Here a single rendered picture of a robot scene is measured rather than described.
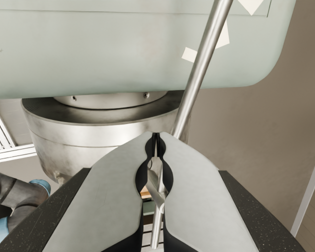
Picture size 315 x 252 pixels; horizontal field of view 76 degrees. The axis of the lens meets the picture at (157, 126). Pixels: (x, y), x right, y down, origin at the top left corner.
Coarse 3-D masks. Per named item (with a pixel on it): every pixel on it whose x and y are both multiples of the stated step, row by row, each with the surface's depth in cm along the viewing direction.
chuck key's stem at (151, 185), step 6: (150, 174) 28; (156, 174) 29; (150, 180) 27; (156, 180) 27; (150, 186) 26; (156, 186) 26; (150, 192) 26; (156, 192) 25; (162, 192) 25; (156, 198) 25; (162, 198) 24; (156, 204) 25; (162, 204) 24; (162, 210) 24
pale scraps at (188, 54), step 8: (240, 0) 21; (248, 0) 21; (256, 0) 21; (248, 8) 21; (256, 8) 22; (224, 24) 22; (224, 32) 22; (224, 40) 22; (184, 56) 22; (192, 56) 23
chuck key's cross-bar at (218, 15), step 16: (224, 0) 13; (224, 16) 14; (208, 32) 14; (208, 48) 15; (208, 64) 16; (192, 80) 17; (192, 96) 17; (176, 128) 20; (160, 176) 24; (160, 192) 25; (160, 224) 28
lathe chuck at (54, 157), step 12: (168, 132) 32; (36, 144) 32; (48, 144) 30; (60, 144) 28; (48, 156) 31; (60, 156) 30; (72, 156) 29; (84, 156) 29; (96, 156) 29; (156, 156) 32; (48, 168) 33; (60, 168) 31; (72, 168) 30; (156, 168) 33; (60, 180) 34
